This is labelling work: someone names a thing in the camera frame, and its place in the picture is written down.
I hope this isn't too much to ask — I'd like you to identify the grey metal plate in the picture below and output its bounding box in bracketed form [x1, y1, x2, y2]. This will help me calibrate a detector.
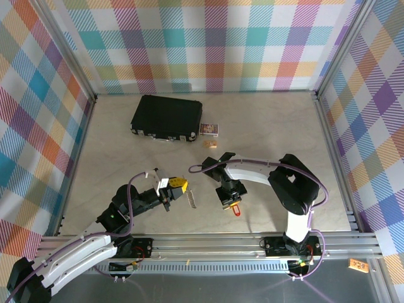
[40, 273, 383, 303]

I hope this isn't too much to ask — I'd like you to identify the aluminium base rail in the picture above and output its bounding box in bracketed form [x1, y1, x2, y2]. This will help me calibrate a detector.
[37, 233, 384, 275]

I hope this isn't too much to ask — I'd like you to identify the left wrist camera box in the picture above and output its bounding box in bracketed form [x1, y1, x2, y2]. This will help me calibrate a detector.
[144, 169, 170, 196]

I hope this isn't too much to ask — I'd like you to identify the aluminium side frame rail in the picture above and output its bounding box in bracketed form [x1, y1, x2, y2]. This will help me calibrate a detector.
[314, 90, 362, 234]
[52, 96, 98, 236]

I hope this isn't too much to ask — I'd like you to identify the playing card box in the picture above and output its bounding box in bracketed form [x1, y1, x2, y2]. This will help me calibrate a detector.
[198, 122, 220, 137]

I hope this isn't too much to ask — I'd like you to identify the aluminium frame post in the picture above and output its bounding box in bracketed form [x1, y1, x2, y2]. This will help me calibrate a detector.
[36, 0, 99, 104]
[314, 0, 378, 100]

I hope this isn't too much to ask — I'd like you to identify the black hard case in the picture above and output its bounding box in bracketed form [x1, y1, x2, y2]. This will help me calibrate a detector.
[130, 94, 203, 143]

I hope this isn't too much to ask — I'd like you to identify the silver metal keyring holder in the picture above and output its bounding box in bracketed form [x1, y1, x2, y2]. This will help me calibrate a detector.
[185, 188, 198, 210]

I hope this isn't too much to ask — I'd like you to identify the orange paper tag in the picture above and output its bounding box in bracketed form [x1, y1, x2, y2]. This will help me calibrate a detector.
[348, 258, 369, 272]

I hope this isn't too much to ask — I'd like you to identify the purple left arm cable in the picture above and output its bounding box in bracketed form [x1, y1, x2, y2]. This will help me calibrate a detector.
[4, 172, 149, 302]

